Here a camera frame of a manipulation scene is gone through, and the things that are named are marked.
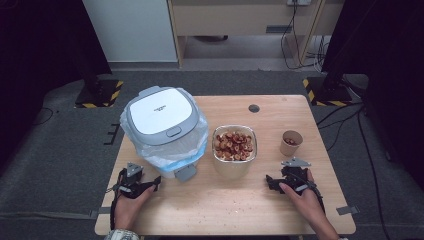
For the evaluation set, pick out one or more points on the white cabinet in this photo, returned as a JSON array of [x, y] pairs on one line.
[[130, 30]]

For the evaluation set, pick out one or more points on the clear plastic bin liner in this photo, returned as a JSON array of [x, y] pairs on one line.
[[186, 150]]

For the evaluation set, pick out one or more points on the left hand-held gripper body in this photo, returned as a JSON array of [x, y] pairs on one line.
[[133, 175]]

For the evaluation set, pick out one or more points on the person's left hand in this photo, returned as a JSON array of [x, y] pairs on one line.
[[128, 210]]

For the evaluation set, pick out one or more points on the grey tape strip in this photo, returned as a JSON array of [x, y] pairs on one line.
[[100, 212], [347, 210]]

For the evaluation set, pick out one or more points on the light wooden desk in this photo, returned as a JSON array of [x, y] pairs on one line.
[[233, 16]]

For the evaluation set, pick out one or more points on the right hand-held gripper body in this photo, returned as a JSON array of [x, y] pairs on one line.
[[295, 176]]

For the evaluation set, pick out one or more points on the few dried fruit slices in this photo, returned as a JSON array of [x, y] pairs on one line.
[[290, 141]]

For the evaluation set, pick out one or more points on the brown paper cup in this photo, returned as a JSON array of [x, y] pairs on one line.
[[288, 148]]

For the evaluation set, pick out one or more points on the person's right hand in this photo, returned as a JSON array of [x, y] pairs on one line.
[[308, 203]]

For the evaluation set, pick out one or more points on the black curtain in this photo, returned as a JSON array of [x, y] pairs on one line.
[[40, 50], [383, 66]]

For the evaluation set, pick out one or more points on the glass bowl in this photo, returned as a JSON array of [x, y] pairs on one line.
[[233, 166]]

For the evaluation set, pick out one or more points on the white pedal bin grey lid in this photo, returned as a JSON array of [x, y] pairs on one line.
[[160, 113]]

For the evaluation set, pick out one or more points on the striped black yellow stand base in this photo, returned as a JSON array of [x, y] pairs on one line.
[[328, 95], [100, 95]]

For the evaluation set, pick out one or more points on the pile of dried fruit slices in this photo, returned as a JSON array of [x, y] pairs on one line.
[[234, 146]]

